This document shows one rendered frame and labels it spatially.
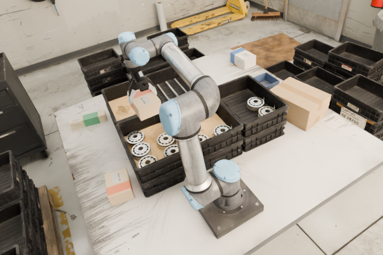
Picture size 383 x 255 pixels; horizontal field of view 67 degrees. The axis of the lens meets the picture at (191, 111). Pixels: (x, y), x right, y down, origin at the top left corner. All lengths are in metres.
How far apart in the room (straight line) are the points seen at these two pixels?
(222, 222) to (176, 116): 0.63
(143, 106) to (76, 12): 3.37
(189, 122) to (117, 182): 0.73
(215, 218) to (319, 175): 0.60
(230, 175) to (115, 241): 0.62
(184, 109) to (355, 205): 1.80
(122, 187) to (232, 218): 0.57
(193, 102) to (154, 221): 0.72
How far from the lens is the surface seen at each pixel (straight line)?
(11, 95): 2.72
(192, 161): 1.09
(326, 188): 1.62
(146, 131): 1.72
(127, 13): 4.85
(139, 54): 1.22
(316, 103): 1.84
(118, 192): 1.55
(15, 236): 2.19
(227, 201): 1.38
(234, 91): 1.91
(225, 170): 1.26
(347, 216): 2.42
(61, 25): 4.67
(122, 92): 2.04
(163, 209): 1.52
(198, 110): 0.96
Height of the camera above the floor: 1.96
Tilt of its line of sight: 39 degrees down
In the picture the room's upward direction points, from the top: 8 degrees counter-clockwise
